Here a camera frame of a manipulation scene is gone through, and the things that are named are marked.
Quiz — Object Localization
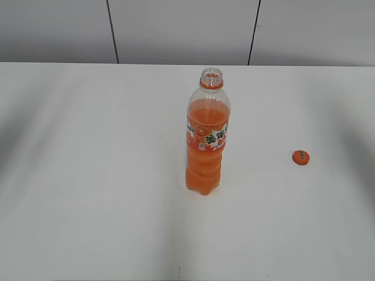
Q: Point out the orange Mirinda soda bottle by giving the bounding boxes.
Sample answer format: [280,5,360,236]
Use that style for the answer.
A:
[185,67,230,196]

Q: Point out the orange bottle cap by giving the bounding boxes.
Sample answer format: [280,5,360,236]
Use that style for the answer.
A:
[292,150,310,166]

